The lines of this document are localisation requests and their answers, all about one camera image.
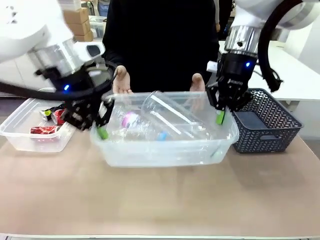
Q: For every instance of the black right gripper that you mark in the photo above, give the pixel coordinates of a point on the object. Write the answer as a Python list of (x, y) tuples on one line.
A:
[(233, 77)]

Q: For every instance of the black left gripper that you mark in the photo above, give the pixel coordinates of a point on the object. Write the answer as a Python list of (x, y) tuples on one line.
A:
[(75, 100)]

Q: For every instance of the clear plastic bin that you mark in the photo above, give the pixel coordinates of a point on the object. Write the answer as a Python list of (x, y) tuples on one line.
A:
[(162, 150), (25, 135)]

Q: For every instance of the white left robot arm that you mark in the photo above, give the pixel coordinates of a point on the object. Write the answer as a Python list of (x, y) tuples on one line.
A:
[(27, 30)]

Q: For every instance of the dark woven plastic basket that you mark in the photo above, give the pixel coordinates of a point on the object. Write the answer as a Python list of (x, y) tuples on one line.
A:
[(265, 125)]

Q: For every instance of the person left hand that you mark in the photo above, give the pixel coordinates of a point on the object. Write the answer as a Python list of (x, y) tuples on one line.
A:
[(197, 83)]

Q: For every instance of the person right hand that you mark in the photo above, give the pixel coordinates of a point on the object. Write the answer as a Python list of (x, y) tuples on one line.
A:
[(122, 80)]

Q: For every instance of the pink label plastic bottle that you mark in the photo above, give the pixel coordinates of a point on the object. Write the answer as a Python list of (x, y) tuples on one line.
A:
[(131, 119)]

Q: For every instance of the yellow green crushed can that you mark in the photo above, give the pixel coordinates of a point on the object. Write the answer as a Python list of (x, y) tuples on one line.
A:
[(46, 114)]

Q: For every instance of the blue cap plastic bottle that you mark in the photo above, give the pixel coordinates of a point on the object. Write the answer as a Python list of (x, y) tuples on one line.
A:
[(162, 136)]

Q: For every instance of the clear plastic bottles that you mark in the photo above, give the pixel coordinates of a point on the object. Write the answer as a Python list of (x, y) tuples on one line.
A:
[(170, 112)]

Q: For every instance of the white desk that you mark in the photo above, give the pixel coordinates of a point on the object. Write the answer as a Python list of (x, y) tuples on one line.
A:
[(295, 75)]

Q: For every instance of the brown cardboard box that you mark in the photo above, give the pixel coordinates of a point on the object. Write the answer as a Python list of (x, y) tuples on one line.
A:
[(76, 15), (83, 37), (79, 27)]

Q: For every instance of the person in black clothes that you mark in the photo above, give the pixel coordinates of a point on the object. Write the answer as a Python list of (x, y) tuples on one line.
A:
[(160, 37)]

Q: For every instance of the clear storage container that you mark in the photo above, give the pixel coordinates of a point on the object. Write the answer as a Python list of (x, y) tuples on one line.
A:
[(98, 25)]

